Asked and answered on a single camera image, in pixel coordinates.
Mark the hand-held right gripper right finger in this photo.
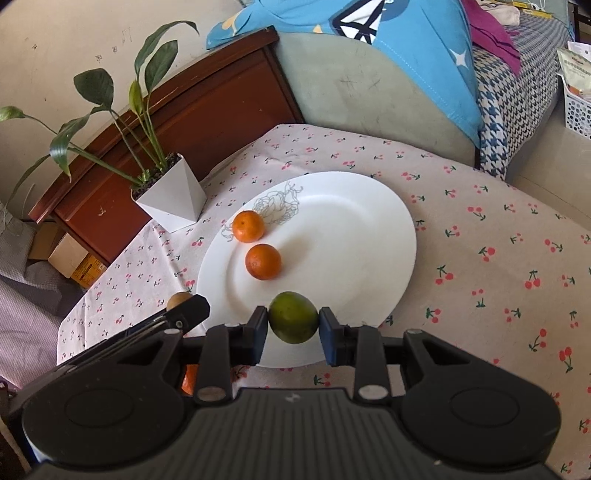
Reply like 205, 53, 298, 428
320, 307, 467, 401

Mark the green houseplant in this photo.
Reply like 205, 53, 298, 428
0, 21, 199, 217

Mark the grey sofa with blue cloth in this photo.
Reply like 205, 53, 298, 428
205, 0, 485, 148

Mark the purple cloth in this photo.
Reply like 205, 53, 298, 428
459, 0, 525, 77

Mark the brown cardboard box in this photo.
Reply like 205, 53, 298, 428
28, 220, 63, 264

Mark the cardboard box with yellow label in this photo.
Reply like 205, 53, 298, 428
46, 231, 109, 289

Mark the pale paper packet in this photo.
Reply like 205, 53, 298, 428
556, 41, 591, 100

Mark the white perforated basket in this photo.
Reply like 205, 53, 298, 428
558, 74, 591, 139

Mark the orange tangerine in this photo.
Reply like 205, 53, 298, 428
181, 364, 200, 396
232, 210, 266, 244
245, 244, 282, 281

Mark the white faceted plant pot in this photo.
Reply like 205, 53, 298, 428
130, 153, 207, 234

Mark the grey-green sofa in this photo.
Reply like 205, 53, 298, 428
274, 32, 483, 169

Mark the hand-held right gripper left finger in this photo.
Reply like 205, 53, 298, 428
111, 307, 269, 403

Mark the white plate with flower print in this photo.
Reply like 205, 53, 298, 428
196, 172, 417, 368

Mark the brown wooden cabinet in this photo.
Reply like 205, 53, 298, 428
28, 27, 305, 278

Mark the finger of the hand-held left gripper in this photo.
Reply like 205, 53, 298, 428
58, 295, 211, 370

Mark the grey checked cloth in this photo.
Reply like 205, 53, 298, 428
0, 215, 86, 391

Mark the cherry print tablecloth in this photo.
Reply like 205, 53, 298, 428
55, 122, 591, 476

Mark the houndstooth blanket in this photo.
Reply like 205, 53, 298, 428
471, 14, 578, 181

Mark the green lime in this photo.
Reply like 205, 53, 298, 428
269, 292, 320, 344

